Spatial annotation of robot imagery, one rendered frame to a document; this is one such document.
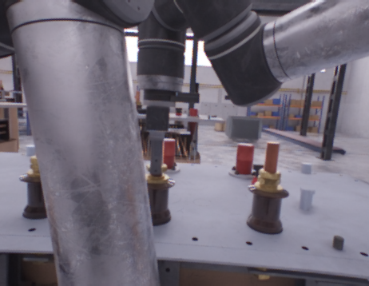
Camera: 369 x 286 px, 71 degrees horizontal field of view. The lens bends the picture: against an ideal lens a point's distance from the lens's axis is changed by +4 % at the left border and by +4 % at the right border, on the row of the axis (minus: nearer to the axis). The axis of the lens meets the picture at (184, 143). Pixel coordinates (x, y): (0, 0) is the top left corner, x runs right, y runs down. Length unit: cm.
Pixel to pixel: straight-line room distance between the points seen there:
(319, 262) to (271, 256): 9
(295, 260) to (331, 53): 38
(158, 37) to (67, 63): 33
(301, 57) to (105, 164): 32
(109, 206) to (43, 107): 10
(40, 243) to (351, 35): 62
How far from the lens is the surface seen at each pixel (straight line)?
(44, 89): 25
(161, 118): 52
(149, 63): 55
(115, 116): 24
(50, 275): 96
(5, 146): 317
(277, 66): 44
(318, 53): 43
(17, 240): 63
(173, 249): 54
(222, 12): 44
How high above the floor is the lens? 164
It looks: 9 degrees down
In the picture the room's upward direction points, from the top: 3 degrees clockwise
